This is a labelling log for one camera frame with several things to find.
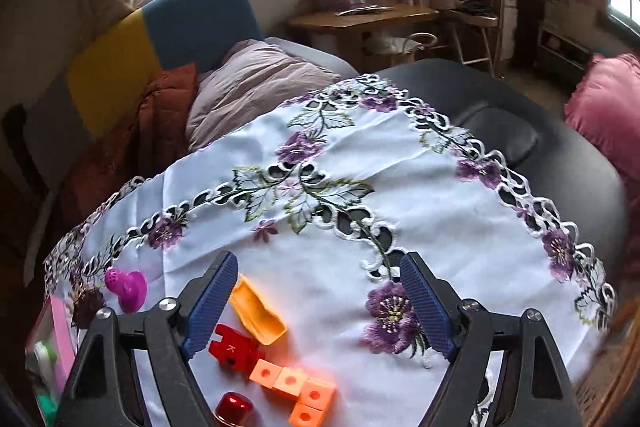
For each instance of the wooden desk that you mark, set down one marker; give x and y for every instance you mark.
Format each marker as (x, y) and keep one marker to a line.
(320, 23)

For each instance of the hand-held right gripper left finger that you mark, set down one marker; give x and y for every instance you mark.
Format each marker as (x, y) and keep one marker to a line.
(210, 307)

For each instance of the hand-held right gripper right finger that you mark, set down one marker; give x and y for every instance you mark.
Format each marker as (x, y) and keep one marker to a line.
(425, 304)

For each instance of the white low cabinet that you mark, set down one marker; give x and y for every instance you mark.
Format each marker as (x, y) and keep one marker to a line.
(565, 42)

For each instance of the open book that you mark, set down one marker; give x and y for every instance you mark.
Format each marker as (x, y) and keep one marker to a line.
(365, 11)

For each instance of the red dome shaped piece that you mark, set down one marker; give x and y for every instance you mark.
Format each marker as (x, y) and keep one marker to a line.
(234, 407)

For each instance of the pink cushion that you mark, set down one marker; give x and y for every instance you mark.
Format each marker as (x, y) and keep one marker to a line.
(610, 107)

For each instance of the black padded table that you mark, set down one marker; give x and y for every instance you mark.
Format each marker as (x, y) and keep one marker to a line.
(550, 157)

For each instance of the rust brown quilt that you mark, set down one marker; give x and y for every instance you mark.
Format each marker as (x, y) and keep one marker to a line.
(150, 122)

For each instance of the orange plastic scoop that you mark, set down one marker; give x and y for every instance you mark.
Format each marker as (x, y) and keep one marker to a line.
(255, 312)

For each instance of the white floral embroidered tablecloth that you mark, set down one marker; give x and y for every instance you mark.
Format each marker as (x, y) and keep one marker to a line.
(450, 257)

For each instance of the pink cardboard box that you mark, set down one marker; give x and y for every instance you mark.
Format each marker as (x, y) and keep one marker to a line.
(60, 332)

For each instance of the green and white spray bottle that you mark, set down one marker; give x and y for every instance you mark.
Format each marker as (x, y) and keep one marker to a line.
(47, 354)

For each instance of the grey yellow blue headboard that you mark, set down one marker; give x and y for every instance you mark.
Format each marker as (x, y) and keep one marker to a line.
(190, 17)

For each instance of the red notched plastic block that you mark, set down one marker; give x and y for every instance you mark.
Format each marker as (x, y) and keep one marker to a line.
(235, 349)

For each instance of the white folding table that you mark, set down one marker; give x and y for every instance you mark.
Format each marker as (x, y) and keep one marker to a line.
(480, 21)

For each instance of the pale pink pillow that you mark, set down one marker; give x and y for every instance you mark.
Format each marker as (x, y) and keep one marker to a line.
(250, 77)

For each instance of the magenta perforated toy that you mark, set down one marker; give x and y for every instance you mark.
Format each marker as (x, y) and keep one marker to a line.
(130, 292)

